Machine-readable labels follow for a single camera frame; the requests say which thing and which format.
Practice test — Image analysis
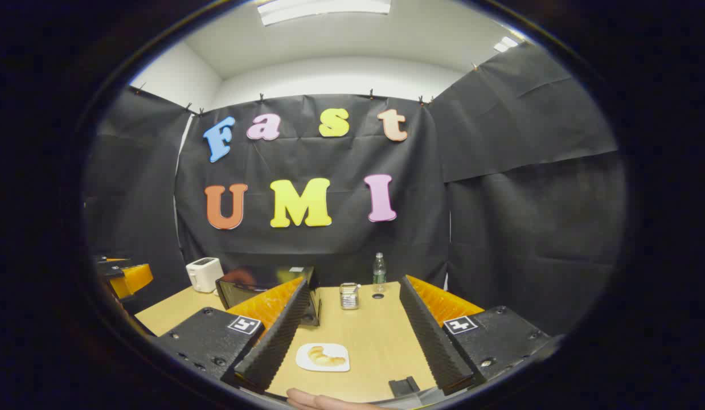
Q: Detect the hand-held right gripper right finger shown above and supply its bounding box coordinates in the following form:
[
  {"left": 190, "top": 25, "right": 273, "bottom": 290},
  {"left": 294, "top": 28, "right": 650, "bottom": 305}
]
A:
[{"left": 399, "top": 275, "right": 552, "bottom": 396}]

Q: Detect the white square plate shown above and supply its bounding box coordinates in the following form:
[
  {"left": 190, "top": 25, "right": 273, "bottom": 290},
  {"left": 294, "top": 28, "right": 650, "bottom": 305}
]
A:
[{"left": 296, "top": 343, "right": 351, "bottom": 373}]

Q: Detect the black electric oven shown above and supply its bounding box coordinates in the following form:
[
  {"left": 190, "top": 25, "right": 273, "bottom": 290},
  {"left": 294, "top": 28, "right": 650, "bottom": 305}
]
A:
[{"left": 216, "top": 265, "right": 322, "bottom": 326}]

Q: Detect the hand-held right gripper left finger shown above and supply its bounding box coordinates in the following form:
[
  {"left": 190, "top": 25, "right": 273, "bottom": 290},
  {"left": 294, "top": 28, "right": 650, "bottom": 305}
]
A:
[{"left": 153, "top": 277, "right": 313, "bottom": 395}]

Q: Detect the metal utensil holder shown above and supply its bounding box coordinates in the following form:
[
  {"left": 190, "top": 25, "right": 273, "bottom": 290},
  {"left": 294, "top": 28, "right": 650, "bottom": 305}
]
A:
[{"left": 339, "top": 282, "right": 362, "bottom": 310}]

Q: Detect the golden croissant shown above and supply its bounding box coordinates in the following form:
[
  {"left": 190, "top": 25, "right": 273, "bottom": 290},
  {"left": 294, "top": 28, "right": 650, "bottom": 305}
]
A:
[{"left": 307, "top": 346, "right": 346, "bottom": 367}]

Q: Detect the white toaster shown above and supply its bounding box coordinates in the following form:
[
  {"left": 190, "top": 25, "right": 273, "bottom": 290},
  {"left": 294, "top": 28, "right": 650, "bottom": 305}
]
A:
[{"left": 186, "top": 257, "right": 224, "bottom": 293}]

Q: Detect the black table clamp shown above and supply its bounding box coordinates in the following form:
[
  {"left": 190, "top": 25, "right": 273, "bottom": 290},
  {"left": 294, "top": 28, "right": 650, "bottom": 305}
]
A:
[{"left": 389, "top": 376, "right": 420, "bottom": 399}]

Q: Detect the large ceiling light panel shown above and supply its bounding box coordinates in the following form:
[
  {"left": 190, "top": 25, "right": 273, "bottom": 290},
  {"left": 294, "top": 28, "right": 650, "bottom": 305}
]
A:
[{"left": 257, "top": 0, "right": 392, "bottom": 26}]

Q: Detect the black backdrop cloth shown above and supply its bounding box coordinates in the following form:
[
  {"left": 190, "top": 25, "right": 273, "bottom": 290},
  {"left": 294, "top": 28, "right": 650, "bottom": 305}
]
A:
[{"left": 82, "top": 43, "right": 626, "bottom": 337}]

